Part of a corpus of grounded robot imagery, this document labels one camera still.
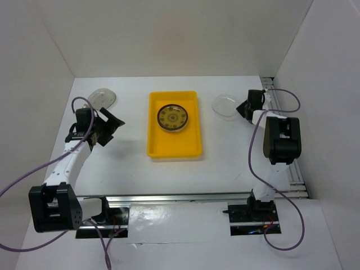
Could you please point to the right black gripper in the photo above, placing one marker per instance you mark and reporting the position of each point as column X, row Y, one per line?
column 239, row 108

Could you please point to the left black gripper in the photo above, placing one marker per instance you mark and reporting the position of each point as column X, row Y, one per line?
column 112, row 124

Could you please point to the clear glass plate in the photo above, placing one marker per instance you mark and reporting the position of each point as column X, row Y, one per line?
column 102, row 98
column 225, row 106

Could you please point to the yellow brown patterned plate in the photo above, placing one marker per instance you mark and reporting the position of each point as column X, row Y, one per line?
column 172, row 117

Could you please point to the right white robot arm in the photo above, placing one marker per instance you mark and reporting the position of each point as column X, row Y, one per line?
column 253, row 203

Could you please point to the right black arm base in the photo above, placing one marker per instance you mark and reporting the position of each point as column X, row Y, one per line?
column 243, row 222

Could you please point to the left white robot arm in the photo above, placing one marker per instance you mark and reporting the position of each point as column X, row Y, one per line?
column 54, row 204

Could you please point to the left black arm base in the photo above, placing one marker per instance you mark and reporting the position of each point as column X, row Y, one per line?
column 112, row 222

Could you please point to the yellow plastic bin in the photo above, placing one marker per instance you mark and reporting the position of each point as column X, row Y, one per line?
column 183, row 144

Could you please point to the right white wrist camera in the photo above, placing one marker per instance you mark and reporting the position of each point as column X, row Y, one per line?
column 266, row 99

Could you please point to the right side aluminium rail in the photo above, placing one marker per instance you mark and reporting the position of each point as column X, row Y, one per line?
column 282, row 145

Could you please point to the aluminium rail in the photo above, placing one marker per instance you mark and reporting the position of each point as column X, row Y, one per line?
column 173, row 198
column 282, row 145

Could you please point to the front aluminium rail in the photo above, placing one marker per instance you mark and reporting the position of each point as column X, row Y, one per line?
column 173, row 198

